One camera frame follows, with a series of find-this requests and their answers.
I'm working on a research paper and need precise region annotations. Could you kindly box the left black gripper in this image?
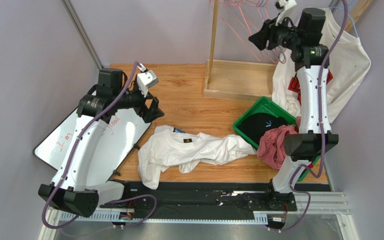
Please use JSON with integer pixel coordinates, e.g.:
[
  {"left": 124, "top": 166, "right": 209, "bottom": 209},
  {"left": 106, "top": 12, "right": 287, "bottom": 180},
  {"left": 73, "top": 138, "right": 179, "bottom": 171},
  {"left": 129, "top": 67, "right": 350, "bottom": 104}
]
[{"left": 113, "top": 81, "right": 165, "bottom": 123}]

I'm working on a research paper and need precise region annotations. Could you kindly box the white flower print t-shirt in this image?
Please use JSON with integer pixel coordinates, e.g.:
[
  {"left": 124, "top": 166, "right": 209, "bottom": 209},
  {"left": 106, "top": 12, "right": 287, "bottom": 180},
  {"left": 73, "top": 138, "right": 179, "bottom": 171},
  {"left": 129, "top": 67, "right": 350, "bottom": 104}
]
[{"left": 137, "top": 125, "right": 256, "bottom": 190}]

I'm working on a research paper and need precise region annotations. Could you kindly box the pink wire hanger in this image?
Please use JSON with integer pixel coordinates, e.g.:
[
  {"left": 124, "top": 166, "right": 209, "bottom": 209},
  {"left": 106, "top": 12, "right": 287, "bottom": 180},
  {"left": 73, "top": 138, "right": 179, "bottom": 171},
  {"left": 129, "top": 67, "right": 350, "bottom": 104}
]
[
  {"left": 209, "top": 0, "right": 267, "bottom": 63},
  {"left": 226, "top": 0, "right": 283, "bottom": 65}
]

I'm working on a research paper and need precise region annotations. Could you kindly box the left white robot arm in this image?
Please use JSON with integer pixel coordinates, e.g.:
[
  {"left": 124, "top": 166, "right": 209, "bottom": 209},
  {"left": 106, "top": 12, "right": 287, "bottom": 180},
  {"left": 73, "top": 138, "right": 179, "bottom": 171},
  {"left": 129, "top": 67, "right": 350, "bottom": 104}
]
[{"left": 38, "top": 66, "right": 164, "bottom": 218}]

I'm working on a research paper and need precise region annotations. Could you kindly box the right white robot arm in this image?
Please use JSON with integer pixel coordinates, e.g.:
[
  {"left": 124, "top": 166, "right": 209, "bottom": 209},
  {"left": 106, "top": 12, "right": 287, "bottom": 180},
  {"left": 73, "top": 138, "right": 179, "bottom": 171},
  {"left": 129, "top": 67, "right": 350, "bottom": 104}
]
[{"left": 248, "top": 2, "right": 339, "bottom": 194}]

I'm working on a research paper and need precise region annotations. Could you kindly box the wooden hanger rack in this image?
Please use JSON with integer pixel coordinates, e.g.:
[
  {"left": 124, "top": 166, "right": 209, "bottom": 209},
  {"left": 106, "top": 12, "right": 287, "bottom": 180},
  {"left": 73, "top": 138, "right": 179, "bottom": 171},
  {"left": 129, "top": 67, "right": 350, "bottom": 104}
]
[{"left": 203, "top": 0, "right": 372, "bottom": 101}]

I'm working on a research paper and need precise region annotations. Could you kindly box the blue hanger holding shirt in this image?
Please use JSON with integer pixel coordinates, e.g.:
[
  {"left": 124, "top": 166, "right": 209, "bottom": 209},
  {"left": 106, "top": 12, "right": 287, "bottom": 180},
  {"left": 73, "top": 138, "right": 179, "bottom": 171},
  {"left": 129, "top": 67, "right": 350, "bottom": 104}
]
[{"left": 328, "top": 6, "right": 360, "bottom": 38}]

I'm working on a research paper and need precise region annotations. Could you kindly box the white t-shirt red print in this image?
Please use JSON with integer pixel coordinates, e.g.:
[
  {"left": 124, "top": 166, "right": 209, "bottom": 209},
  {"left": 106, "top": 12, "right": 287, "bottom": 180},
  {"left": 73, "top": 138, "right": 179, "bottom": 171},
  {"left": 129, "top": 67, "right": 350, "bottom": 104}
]
[{"left": 272, "top": 7, "right": 372, "bottom": 124}]

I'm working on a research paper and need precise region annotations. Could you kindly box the pink crumpled shirt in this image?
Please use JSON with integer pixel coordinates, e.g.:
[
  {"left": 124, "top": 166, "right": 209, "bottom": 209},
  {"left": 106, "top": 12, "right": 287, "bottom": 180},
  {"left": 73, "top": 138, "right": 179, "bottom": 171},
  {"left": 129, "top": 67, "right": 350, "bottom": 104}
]
[{"left": 256, "top": 124, "right": 298, "bottom": 171}]

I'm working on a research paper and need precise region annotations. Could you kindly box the whiteboard with red writing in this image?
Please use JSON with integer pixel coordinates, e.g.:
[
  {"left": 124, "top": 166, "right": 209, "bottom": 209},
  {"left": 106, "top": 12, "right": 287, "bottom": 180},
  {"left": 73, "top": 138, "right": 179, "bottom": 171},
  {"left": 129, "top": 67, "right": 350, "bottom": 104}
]
[{"left": 34, "top": 108, "right": 152, "bottom": 186}]

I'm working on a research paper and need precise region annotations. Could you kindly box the green plastic bin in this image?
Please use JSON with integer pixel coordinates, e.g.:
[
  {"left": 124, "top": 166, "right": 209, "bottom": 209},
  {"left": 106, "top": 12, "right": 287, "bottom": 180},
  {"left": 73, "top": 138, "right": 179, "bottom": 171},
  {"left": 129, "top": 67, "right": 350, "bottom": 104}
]
[{"left": 232, "top": 96, "right": 326, "bottom": 183}]

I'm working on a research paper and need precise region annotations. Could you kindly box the black garment in bin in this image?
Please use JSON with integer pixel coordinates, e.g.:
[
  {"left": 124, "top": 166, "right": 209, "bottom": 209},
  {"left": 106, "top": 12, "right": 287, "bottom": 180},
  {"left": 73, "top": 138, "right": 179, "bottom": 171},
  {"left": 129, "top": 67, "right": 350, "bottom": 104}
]
[{"left": 237, "top": 112, "right": 288, "bottom": 149}]

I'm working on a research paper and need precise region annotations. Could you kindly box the red garment in bin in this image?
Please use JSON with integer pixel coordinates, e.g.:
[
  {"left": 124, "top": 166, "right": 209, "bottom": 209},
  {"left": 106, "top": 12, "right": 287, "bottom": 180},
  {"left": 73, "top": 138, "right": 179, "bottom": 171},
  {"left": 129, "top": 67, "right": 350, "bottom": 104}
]
[{"left": 300, "top": 162, "right": 314, "bottom": 171}]

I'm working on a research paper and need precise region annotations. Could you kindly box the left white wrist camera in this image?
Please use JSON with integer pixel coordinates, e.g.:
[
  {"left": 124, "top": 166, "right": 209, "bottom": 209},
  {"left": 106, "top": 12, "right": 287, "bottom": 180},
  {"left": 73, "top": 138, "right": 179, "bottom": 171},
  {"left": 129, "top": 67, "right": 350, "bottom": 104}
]
[{"left": 136, "top": 63, "right": 159, "bottom": 97}]

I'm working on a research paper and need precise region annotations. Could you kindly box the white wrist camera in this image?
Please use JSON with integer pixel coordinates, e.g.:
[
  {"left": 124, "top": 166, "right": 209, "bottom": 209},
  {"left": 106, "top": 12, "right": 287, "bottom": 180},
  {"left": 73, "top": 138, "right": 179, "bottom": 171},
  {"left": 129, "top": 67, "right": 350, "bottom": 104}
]
[
  {"left": 136, "top": 63, "right": 159, "bottom": 97},
  {"left": 275, "top": 0, "right": 297, "bottom": 26}
]

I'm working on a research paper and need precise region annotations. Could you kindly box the blue wire hanger on rack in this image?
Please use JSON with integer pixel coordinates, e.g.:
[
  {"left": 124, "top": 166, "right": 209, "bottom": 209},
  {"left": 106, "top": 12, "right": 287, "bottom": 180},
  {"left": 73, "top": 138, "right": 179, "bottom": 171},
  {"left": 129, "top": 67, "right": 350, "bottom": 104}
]
[{"left": 224, "top": 0, "right": 287, "bottom": 64}]

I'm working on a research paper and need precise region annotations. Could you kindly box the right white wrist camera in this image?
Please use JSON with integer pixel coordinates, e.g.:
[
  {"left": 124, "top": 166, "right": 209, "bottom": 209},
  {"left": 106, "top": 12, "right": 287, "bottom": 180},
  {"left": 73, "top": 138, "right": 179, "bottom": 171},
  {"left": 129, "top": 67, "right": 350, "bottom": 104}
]
[{"left": 275, "top": 0, "right": 297, "bottom": 26}]

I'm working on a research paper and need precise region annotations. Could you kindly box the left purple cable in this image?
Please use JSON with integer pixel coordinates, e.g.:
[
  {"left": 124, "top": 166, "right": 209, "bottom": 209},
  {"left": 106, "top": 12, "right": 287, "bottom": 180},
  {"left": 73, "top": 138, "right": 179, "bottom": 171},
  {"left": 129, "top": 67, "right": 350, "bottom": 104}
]
[{"left": 41, "top": 60, "right": 158, "bottom": 231}]

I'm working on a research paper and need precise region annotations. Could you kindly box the purple cable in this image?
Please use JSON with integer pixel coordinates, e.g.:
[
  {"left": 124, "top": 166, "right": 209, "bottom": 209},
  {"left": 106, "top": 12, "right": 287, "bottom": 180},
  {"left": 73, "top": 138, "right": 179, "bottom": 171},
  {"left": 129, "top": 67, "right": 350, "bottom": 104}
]
[
  {"left": 41, "top": 60, "right": 158, "bottom": 231},
  {"left": 267, "top": 0, "right": 349, "bottom": 233}
]

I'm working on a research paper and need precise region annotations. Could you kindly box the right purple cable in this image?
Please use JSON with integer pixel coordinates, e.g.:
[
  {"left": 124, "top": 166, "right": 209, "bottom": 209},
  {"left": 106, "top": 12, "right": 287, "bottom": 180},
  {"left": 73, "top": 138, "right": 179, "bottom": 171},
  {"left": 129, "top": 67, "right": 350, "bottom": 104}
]
[{"left": 267, "top": 0, "right": 349, "bottom": 233}]

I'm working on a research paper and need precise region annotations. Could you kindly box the aluminium corner frame post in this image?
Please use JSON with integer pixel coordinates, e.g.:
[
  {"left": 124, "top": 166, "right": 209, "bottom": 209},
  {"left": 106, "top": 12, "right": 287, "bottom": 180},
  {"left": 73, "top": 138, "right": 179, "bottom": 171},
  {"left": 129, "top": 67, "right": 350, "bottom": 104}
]
[{"left": 60, "top": 0, "right": 105, "bottom": 71}]

